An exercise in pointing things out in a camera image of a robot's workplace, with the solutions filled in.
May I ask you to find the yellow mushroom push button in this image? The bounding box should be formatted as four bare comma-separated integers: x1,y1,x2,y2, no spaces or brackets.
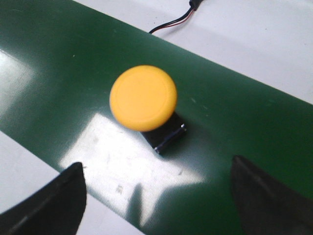
110,65,186,154

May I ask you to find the black sensor cable with plug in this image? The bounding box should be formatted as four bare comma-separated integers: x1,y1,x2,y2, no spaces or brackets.
148,0,203,34

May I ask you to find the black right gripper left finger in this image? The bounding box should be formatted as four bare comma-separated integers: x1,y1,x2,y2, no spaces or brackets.
0,162,87,235

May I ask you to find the green conveyor belt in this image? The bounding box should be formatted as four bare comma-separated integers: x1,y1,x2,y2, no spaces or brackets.
0,0,313,235

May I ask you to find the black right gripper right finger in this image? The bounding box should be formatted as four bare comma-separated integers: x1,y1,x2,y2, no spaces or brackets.
231,156,313,235

